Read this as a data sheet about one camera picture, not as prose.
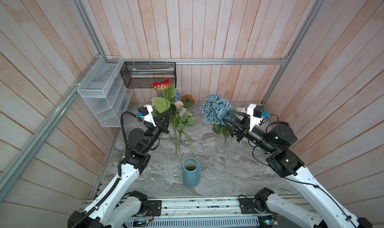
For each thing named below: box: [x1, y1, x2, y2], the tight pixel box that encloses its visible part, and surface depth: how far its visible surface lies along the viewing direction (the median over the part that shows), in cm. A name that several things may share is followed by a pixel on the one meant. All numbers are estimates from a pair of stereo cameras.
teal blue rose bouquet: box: [199, 94, 232, 143], surface depth 71 cm
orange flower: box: [182, 94, 196, 104], surface depth 121 cm
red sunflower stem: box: [150, 78, 178, 155], surface depth 65 cm
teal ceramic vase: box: [182, 157, 200, 188], surface depth 72 cm
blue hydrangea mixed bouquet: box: [150, 86, 191, 114], surface depth 66 cm
